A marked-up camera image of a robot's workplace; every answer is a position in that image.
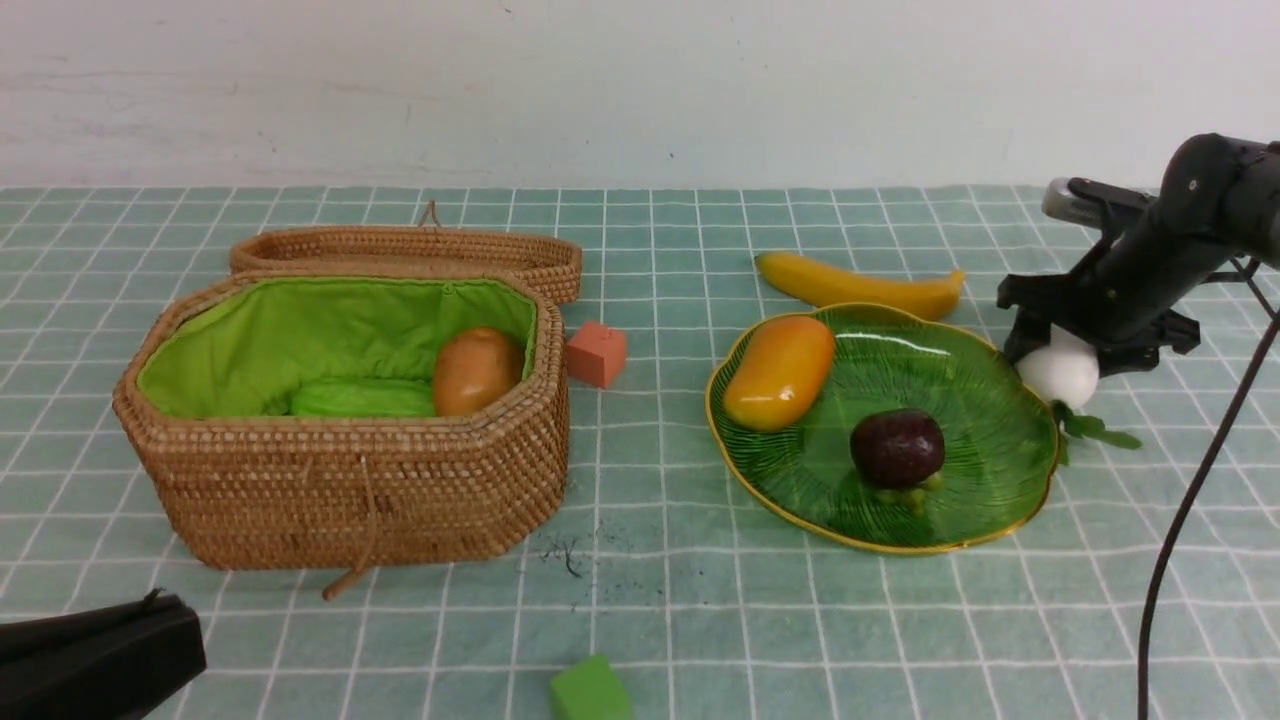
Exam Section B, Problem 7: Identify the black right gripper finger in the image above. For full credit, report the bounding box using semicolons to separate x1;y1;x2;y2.
1004;305;1051;363

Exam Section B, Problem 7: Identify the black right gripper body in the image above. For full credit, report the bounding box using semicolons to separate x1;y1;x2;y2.
996;205;1201;378

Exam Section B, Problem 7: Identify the white radish with leaves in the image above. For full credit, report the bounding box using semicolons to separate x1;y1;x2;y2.
1014;325;1143;465

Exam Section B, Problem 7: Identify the yellow banana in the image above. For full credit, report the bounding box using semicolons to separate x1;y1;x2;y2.
754;251;966;322

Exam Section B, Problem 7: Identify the dark purple mangosteen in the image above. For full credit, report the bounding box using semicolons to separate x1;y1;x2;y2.
849;407;947;503

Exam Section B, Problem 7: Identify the orange yellow mango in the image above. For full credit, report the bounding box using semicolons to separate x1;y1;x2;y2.
721;315;836;433

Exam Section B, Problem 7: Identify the orange brown potato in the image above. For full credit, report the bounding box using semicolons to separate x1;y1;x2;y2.
431;325;525;416

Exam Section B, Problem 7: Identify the green ridged gourd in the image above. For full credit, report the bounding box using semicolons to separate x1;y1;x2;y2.
287;377;436;418

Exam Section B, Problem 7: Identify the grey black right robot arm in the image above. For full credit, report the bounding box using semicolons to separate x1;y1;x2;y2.
996;133;1279;377

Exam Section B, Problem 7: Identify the green glass leaf plate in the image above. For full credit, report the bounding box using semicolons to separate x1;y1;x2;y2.
704;304;1061;556

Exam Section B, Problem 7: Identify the orange foam cube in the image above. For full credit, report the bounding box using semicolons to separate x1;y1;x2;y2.
564;320;628;389

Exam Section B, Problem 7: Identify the woven rattan basket lid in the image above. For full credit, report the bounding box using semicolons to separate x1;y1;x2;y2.
229;202;582;304

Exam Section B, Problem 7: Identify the green foam cube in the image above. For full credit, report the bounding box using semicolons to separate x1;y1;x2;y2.
549;653;634;720

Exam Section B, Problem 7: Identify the teal checkered tablecloth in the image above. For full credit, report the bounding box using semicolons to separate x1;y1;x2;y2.
1;186;1268;719

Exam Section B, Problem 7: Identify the green fabric basket lining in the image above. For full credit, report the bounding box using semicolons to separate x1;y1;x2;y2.
137;277;538;419

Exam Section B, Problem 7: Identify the woven rattan basket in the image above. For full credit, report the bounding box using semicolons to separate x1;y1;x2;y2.
113;272;570;570

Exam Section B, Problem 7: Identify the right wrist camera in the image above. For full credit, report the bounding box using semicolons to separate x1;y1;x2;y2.
1041;177;1156;234

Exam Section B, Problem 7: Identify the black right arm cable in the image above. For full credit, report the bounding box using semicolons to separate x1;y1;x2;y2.
1137;258;1280;720

